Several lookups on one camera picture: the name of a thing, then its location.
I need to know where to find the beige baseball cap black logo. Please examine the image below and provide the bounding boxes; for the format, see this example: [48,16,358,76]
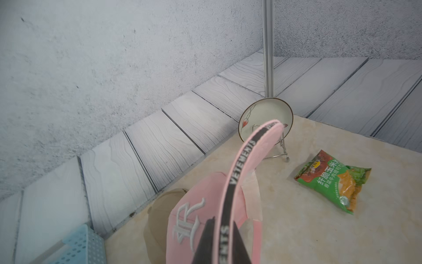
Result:
[144,188,188,264]

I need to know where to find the green red snack bag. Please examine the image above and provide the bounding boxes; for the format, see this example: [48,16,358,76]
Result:
[295,150,371,214]

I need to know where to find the right aluminium corner post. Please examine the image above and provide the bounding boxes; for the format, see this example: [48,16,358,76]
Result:
[262,0,274,97]

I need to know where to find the chrome wire plate rack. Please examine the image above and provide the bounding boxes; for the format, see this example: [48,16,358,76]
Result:
[246,119,288,163]

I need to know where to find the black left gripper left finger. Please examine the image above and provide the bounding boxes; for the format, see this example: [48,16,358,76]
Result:
[192,217,215,264]

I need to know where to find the light blue plastic basket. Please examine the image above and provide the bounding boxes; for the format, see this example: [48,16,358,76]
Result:
[32,224,107,264]

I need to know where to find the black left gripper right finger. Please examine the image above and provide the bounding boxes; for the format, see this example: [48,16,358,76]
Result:
[232,222,251,264]

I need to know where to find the white ceramic plate red flowers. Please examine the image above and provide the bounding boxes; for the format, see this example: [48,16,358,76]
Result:
[238,97,293,141]

